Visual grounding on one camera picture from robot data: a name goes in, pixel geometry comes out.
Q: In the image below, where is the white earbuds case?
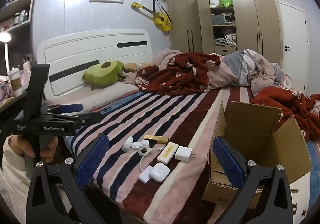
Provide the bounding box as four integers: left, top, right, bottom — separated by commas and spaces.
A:
149, 163, 170, 183

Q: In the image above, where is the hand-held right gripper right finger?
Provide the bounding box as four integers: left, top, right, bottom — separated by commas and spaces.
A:
212, 136, 293, 224

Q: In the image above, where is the yellow guitar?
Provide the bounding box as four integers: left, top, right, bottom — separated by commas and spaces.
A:
132, 0, 172, 32

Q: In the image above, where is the white adapter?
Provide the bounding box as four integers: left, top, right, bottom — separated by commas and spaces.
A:
138, 166, 154, 184

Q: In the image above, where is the white bed headboard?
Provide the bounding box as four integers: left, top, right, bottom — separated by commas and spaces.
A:
36, 28, 153, 101

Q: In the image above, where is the white ring holder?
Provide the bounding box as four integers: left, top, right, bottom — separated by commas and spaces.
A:
132, 140, 152, 156

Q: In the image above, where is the green avocado plush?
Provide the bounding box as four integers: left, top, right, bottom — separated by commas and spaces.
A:
82, 60, 125, 91

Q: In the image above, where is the plaid pink grey quilt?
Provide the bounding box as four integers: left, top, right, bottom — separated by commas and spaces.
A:
152, 48, 293, 97

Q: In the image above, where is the white charging cable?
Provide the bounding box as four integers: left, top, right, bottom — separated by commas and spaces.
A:
139, 146, 164, 172

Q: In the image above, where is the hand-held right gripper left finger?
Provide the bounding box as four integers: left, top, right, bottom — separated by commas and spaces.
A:
26, 133, 123, 224

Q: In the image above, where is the cardboard box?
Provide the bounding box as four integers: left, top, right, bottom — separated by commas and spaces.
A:
202, 101, 312, 211

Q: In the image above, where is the white desk lamp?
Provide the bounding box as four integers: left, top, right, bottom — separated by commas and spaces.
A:
0, 31, 12, 77

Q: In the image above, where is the small white capsule case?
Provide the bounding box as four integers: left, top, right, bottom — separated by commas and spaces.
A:
122, 136, 133, 152

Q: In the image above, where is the white and yellow power bank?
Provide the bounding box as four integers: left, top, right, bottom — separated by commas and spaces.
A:
157, 143, 179, 164

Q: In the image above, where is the paper coffee cup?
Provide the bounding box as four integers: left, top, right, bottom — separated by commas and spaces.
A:
7, 67, 23, 97

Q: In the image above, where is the white charger plug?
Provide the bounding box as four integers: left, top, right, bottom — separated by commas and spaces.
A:
175, 146, 197, 163

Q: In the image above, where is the person's left hand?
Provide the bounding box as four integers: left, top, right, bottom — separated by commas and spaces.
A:
4, 135, 59, 164

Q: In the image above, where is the brown plush toy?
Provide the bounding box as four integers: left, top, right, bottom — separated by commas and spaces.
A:
124, 62, 143, 73

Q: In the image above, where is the striped blanket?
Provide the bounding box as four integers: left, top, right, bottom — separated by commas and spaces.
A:
64, 86, 320, 224

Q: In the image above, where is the gold rectangular box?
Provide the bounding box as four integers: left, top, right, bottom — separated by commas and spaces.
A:
144, 134, 169, 144

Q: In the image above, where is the white pillow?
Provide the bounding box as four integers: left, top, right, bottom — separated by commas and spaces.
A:
44, 81, 140, 115

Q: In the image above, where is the person's left forearm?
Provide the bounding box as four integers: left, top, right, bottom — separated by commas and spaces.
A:
0, 144, 34, 216

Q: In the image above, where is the white door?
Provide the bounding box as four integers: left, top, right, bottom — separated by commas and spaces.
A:
277, 0, 311, 92

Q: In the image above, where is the red patterned blanket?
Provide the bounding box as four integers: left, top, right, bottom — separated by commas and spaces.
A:
252, 86, 320, 141
135, 52, 222, 94

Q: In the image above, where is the wooden wardrobe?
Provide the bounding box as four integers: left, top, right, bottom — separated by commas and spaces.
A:
162, 0, 283, 69

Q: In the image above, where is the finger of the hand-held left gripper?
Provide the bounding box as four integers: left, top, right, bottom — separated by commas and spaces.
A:
51, 110, 111, 129
46, 103, 84, 115

